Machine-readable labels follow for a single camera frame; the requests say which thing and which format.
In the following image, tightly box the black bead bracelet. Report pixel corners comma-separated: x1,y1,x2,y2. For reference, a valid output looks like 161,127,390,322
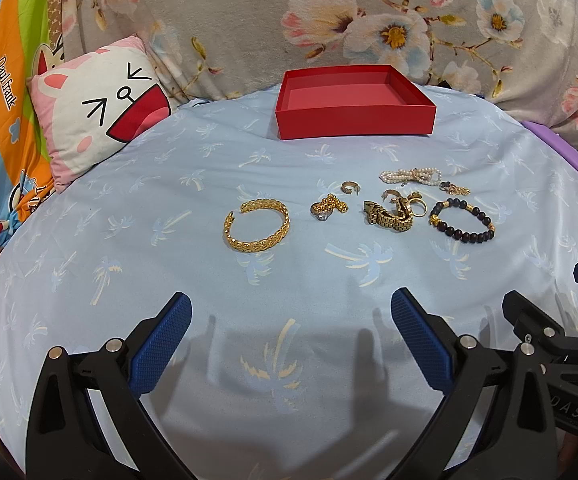
428,197,497,245

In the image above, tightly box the light blue palm sheet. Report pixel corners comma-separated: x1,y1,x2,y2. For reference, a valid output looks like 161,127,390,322
0,89,578,479

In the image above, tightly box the gold chain with silver ring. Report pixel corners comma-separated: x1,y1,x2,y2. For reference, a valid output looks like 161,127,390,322
309,193,350,222

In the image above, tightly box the grey floral blanket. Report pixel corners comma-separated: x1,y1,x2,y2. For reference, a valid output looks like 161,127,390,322
62,0,578,150

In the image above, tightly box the red jewelry box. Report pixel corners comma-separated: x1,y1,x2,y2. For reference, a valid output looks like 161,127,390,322
275,65,436,141

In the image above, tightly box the purple object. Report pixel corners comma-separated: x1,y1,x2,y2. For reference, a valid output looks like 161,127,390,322
521,120,578,172

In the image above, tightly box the white pearl bracelet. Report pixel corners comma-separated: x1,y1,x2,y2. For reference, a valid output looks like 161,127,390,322
379,167,443,187

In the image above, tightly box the small gold hoop earring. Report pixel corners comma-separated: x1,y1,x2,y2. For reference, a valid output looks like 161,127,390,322
341,181,361,195

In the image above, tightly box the black gold watch band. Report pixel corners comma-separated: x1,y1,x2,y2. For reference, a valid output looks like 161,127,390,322
363,200,414,232

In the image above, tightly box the cat face pillow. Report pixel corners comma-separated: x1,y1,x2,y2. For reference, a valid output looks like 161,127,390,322
29,36,172,193

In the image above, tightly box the gold braided cuff bangle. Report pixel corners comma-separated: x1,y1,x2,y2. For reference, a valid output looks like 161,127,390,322
223,198,290,252

